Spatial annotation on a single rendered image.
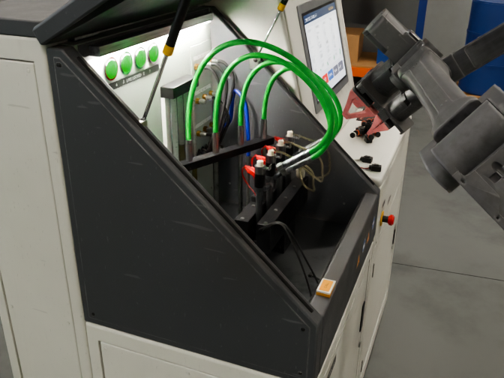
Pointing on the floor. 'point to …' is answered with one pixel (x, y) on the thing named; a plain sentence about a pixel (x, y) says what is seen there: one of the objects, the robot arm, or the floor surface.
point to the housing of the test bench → (36, 209)
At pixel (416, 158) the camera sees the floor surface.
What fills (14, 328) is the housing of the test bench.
